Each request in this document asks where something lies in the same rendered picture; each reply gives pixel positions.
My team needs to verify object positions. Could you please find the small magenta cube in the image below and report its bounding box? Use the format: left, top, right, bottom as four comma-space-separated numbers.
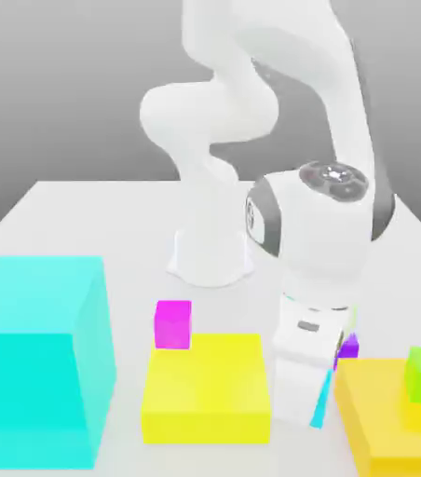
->
153, 299, 193, 351

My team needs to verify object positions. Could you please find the small cyan cube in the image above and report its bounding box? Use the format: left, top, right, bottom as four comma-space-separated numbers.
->
308, 367, 335, 430

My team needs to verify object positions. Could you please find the large yellow box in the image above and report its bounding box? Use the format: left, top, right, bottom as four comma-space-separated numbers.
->
140, 332, 273, 445

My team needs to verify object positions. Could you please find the small purple cube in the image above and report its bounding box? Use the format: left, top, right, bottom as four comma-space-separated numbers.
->
332, 332, 360, 372

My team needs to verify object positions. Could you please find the large orange box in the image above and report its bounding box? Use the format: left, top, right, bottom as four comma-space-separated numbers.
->
333, 357, 421, 477

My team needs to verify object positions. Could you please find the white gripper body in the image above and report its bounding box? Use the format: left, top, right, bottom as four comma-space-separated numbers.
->
271, 353, 335, 427

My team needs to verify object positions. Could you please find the large cyan box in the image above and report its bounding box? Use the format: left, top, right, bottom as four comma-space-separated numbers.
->
0, 255, 117, 471

